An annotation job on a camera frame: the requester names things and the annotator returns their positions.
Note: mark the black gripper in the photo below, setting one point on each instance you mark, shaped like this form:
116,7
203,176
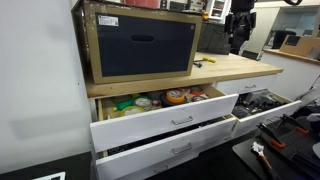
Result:
240,20

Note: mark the white drawer with tape rolls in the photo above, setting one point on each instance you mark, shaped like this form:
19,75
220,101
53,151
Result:
133,130

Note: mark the white cabinet with wood top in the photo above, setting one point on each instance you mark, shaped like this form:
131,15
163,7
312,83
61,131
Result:
233,68

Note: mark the white shut drawer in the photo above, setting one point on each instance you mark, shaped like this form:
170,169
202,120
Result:
233,87

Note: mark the white counter with wood top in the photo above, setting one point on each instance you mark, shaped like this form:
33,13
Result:
290,73

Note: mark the white drawer with green package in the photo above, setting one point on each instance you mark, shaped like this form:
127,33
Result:
266,116

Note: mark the white drawer with black headphones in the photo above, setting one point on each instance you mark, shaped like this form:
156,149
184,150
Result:
140,163

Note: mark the white low drawer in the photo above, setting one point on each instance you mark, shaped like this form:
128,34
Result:
146,173

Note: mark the grey tote bag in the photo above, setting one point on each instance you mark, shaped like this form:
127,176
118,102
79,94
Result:
213,38

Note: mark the white shelf rack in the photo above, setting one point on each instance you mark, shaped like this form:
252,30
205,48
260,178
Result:
216,10

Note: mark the black monitor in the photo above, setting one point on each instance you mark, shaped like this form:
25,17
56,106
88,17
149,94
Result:
283,39

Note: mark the cardboard box with dark label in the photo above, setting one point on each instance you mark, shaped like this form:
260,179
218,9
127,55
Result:
303,46

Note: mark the red tape roll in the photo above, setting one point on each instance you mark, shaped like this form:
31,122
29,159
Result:
196,92

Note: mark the grey tape roll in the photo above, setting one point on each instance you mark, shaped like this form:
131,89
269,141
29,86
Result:
200,98

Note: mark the green package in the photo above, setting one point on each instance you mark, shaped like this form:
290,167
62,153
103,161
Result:
240,112

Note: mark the orange tape roll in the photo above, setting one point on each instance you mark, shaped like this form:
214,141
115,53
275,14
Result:
170,98

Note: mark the large cardboard box dark panel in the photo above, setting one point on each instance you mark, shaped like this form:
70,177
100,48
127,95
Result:
143,50

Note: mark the black tape roll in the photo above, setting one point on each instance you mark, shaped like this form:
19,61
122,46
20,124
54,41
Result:
163,101

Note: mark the black clamp with orange tip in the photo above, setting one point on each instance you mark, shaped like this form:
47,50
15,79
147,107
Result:
278,144
302,130

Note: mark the white tape roll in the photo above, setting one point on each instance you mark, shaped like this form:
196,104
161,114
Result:
143,104

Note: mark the black mounting plate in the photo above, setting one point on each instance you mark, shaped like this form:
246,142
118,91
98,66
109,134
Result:
293,150

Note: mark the green tape roll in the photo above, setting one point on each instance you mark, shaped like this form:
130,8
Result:
123,105

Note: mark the yellow-green tape roll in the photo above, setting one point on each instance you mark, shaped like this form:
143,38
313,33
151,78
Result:
124,111

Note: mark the white flat object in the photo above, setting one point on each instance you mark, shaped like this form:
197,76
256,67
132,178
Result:
60,175

